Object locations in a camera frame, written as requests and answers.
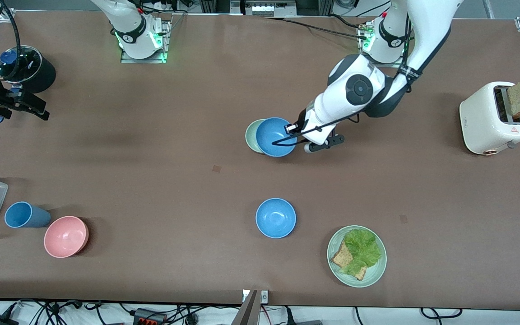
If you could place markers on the blue bowl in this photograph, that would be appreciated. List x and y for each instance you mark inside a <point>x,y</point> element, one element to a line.
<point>273,137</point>
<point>276,218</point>

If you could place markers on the aluminium corner bracket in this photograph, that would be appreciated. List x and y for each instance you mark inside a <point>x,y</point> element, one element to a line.
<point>6,15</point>

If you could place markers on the small metal bracket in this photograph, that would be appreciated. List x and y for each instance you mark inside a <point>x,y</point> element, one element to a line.
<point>264,296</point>

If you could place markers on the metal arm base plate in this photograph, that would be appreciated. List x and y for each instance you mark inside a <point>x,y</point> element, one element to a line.
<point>364,61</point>
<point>151,60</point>

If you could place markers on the pink bowl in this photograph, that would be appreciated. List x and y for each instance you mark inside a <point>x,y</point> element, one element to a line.
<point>65,237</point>

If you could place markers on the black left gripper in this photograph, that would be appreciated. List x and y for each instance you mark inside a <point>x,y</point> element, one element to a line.
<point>300,121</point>

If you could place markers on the white power strip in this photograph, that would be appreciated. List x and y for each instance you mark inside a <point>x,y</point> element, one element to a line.
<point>269,8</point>

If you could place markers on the white toaster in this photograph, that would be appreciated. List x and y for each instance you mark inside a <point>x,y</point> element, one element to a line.
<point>481,122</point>

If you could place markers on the black orange power adapter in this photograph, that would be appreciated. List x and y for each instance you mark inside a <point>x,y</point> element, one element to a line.
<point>149,317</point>

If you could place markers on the grey mounting bar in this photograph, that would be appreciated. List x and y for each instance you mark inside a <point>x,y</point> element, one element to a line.
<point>247,311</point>

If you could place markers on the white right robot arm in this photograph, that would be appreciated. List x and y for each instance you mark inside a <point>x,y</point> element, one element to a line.
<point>129,27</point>

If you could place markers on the green lettuce leaf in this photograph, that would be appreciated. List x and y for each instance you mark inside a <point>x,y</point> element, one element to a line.
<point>363,248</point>

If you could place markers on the toasted bread slice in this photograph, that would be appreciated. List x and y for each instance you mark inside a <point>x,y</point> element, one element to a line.
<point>341,258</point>

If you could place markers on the blue cup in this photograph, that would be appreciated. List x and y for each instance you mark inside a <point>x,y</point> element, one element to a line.
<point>20,215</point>

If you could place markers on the green plate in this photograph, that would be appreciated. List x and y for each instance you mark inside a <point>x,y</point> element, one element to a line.
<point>373,275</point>

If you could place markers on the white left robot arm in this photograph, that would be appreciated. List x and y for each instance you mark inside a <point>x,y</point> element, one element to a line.
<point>427,27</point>

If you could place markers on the green bowl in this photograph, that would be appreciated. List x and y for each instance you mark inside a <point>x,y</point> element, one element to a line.
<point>251,135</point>

